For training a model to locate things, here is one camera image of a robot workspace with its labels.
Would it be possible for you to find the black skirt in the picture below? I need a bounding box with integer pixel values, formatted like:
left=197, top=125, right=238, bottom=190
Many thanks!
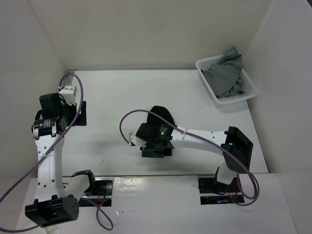
left=146, top=106, right=177, bottom=131

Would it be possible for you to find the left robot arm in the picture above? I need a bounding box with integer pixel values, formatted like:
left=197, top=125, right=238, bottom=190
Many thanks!
left=25, top=91, right=97, bottom=228

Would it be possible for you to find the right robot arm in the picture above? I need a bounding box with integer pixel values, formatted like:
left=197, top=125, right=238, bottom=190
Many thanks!
left=129, top=123, right=254, bottom=192

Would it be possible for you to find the grey skirt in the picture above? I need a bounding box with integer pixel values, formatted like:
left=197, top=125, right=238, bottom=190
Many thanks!
left=202, top=47, right=244, bottom=98

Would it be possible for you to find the white perforated plastic basket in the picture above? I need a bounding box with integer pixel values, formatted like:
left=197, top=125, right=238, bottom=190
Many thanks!
left=195, top=55, right=259, bottom=108

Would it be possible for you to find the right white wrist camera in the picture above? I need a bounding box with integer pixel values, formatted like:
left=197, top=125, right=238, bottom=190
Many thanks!
left=129, top=132, right=146, bottom=148

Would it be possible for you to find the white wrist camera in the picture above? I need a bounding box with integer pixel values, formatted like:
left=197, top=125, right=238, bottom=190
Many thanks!
left=129, top=132, right=146, bottom=148
left=58, top=85, right=77, bottom=106

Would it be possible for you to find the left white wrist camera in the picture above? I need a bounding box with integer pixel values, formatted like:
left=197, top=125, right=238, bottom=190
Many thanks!
left=58, top=85, right=77, bottom=106

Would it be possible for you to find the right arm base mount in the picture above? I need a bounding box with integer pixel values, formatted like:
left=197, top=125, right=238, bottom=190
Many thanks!
left=198, top=176, right=245, bottom=205

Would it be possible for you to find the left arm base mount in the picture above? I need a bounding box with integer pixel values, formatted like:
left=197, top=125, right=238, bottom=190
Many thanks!
left=79, top=176, right=113, bottom=207

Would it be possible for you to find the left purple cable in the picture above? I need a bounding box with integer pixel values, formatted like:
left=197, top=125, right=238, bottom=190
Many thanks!
left=0, top=74, right=114, bottom=232

